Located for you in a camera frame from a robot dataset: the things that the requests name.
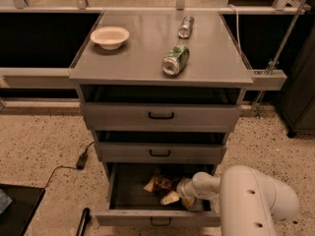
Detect grey drawer cabinet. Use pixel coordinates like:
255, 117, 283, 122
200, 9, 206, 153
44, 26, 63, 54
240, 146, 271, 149
68, 9, 255, 169

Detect black power adapter with cable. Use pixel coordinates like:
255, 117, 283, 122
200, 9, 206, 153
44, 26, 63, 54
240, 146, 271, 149
44, 142, 94, 189

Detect brown chip bag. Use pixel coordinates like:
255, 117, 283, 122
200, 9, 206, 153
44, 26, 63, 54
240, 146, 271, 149
144, 168, 180, 194

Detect black tray at lower left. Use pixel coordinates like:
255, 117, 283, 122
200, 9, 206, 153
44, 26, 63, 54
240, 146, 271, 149
0, 184, 45, 236

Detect silver soda can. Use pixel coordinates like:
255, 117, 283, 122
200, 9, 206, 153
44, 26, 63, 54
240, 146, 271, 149
178, 16, 195, 38

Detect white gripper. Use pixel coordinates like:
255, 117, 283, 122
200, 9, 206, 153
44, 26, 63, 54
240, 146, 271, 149
160, 178, 196, 210

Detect white cable behind counter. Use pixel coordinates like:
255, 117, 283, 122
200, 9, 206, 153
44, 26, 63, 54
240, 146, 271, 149
227, 4, 244, 57

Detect bottom grey drawer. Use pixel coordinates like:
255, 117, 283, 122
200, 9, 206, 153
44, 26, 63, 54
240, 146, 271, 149
95, 163, 221, 227

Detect middle grey drawer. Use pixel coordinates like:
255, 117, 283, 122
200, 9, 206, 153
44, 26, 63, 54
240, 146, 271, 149
94, 131, 227, 164

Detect green soda can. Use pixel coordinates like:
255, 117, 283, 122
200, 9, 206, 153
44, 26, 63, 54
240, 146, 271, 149
161, 45, 190, 76

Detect black handle on floor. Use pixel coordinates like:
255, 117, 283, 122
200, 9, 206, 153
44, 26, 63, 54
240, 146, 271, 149
76, 207, 91, 236

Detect dark cabinet at right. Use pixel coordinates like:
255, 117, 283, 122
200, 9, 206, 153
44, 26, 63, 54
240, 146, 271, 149
277, 28, 315, 138

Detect top grey drawer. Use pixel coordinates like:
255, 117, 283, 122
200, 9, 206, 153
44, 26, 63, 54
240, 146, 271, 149
79, 85, 244, 134

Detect grey drawer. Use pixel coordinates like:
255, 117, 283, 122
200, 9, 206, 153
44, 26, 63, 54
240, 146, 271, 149
95, 163, 221, 227
79, 85, 244, 134
94, 131, 227, 164

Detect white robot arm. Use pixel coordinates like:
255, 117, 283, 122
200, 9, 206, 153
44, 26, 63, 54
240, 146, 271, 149
161, 165, 299, 236

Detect metal tripod pole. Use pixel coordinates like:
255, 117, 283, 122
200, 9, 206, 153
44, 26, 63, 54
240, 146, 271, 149
251, 0, 307, 119

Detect white bowl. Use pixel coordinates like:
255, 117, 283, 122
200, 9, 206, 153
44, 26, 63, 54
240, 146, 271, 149
91, 27, 129, 50

